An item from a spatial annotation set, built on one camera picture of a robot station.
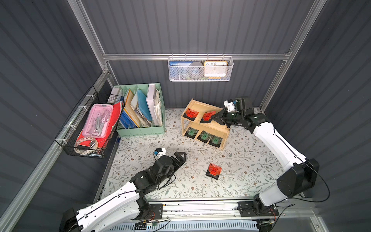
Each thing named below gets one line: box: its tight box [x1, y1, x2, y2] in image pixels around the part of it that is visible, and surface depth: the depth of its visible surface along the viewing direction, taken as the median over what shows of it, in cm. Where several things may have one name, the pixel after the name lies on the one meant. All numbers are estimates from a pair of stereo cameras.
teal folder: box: [137, 88, 153, 122], surface depth 96 cm
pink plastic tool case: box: [82, 103, 114, 139], surface depth 74 cm
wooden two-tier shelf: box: [180, 98, 231, 151], surface depth 96 cm
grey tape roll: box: [188, 61, 204, 79], surface depth 89 cm
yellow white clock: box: [203, 60, 229, 80], surface depth 91 cm
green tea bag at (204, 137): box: [196, 130, 212, 144], surface depth 103 cm
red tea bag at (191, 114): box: [182, 108, 200, 122], surface depth 91 cm
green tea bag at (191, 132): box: [184, 126, 200, 139], surface depth 104 cm
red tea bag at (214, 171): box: [205, 162, 222, 181], surface depth 88 cm
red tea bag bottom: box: [199, 110, 216, 124], surface depth 80 cm
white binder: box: [145, 83, 159, 127], surface depth 96 cm
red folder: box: [76, 101, 124, 149], surface depth 70 cm
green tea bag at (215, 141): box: [208, 135, 223, 148], surface depth 101 cm
